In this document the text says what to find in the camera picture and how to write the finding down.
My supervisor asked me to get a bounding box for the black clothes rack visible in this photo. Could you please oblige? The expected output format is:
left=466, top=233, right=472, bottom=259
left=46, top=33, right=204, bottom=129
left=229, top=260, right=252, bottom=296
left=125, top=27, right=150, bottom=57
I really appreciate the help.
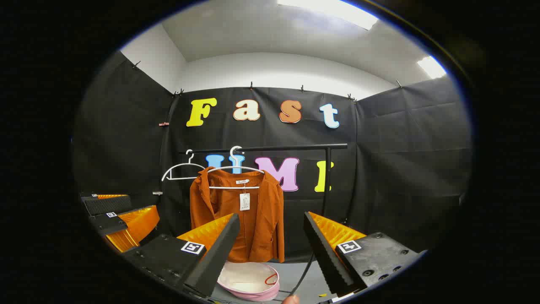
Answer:
left=179, top=144, right=348, bottom=295

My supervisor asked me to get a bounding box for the white plastic clothes hanger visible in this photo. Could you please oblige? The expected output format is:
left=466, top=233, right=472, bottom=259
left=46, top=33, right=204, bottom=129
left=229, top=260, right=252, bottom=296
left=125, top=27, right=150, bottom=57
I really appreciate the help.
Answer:
left=162, top=149, right=207, bottom=182
left=207, top=146, right=266, bottom=189

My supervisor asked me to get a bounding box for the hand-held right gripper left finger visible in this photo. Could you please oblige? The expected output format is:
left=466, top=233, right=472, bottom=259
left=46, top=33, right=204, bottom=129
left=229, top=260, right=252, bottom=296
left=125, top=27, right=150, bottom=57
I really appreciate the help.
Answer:
left=120, top=213, right=241, bottom=301

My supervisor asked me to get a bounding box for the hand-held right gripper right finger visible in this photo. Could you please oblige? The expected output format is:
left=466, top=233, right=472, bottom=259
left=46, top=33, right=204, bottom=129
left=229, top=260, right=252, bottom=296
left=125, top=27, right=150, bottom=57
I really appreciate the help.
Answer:
left=304, top=211, right=427, bottom=298

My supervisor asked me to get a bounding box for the black backdrop cloth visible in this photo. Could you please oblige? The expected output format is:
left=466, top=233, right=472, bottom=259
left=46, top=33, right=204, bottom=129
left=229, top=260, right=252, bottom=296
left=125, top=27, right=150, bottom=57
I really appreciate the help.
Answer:
left=73, top=51, right=472, bottom=264

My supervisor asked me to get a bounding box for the orange jacket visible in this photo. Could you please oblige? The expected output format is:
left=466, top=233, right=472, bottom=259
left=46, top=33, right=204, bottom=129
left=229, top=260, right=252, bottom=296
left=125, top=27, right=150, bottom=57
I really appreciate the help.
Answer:
left=189, top=167, right=286, bottom=263

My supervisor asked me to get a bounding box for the pink white laundry hamper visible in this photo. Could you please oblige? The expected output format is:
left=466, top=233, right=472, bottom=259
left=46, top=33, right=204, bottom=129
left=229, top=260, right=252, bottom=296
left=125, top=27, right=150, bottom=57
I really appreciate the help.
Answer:
left=217, top=261, right=280, bottom=302

